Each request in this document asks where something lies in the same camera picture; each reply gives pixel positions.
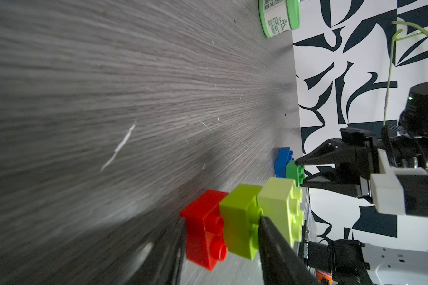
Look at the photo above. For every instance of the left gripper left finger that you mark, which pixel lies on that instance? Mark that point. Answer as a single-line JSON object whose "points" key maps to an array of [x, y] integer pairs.
{"points": [[164, 264]]}

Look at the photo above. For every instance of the blue long lego brick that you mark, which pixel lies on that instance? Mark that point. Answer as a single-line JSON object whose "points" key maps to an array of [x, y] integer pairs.
{"points": [[285, 155]]}

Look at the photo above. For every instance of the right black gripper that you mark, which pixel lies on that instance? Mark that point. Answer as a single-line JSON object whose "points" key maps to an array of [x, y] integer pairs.
{"points": [[356, 154]]}

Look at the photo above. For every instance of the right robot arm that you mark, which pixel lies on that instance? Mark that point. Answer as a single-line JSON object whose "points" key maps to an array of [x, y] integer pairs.
{"points": [[389, 172]]}

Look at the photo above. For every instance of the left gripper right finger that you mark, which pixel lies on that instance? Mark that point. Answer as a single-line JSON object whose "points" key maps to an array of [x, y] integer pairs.
{"points": [[280, 264]]}

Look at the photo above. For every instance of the yellow-green lego brick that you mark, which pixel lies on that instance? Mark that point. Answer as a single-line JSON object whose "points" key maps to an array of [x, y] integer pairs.
{"points": [[280, 201]]}

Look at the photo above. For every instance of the dark green lego brick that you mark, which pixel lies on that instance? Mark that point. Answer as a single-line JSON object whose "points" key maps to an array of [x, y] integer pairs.
{"points": [[295, 172]]}

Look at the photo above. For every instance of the red lego brick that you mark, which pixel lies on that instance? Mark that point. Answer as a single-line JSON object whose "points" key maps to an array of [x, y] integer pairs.
{"points": [[205, 245]]}

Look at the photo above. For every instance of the green toy bow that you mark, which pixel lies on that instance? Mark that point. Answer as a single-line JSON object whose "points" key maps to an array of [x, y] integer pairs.
{"points": [[408, 61]]}

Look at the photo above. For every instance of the green lidded jar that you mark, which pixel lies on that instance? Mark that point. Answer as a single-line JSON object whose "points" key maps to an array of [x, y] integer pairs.
{"points": [[279, 16]]}

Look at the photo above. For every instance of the lime green lego brick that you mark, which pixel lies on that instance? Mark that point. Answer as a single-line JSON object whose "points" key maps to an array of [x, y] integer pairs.
{"points": [[241, 215]]}

